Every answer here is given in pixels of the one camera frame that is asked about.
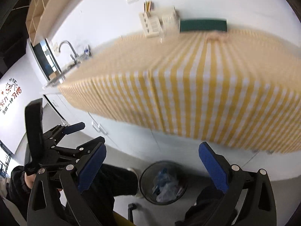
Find clear plastic wrap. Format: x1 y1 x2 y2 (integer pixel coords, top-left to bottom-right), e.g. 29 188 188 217
152 176 184 204

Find blue plastic bag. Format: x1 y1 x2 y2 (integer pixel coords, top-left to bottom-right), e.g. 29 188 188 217
154 168 171 188

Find chrome kitchen faucet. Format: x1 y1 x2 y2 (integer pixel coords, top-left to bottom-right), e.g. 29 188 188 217
58 40 80 64

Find black mesh trash bin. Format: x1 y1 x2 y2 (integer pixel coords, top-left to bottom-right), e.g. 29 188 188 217
139 161 188 206

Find person's left hand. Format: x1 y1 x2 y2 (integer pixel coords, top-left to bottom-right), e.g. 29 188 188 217
24 172 36 190

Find person's left leg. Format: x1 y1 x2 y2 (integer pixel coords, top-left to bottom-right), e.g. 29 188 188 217
82 164 132 225

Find person's leg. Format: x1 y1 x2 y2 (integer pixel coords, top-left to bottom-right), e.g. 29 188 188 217
174 184 224 225
82 164 132 225

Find person's right leg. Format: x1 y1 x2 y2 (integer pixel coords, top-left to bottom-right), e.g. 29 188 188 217
174 184 224 225

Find white left shoe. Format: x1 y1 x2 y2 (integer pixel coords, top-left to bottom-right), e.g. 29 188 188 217
127 167 143 199

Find white dish rack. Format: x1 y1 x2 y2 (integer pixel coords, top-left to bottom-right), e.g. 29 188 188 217
79 45 92 60

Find yellow checkered tablecloth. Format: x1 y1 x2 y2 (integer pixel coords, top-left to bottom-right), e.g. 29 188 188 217
58 29 300 153

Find cream desk organizer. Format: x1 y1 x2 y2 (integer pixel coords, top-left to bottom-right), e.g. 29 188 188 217
139 6 180 38

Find pencils in organizer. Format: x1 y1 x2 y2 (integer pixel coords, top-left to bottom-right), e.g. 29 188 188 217
143 1 152 13

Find dark green case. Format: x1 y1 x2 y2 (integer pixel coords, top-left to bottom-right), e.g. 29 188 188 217
180 19 228 32

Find wooden wall shelf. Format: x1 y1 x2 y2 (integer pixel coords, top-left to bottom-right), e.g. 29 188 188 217
26 0 82 46

